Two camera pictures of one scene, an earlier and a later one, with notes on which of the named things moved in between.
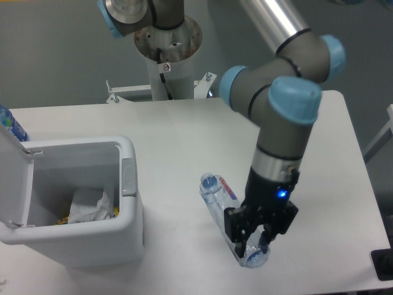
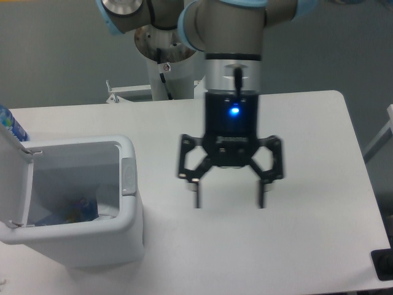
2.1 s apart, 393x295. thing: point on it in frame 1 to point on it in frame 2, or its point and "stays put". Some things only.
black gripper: x=264 y=198 to x=231 y=136
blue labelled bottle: x=7 y=120 stays put
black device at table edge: x=383 y=262 stays put
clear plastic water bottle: x=219 y=196 to x=77 y=209
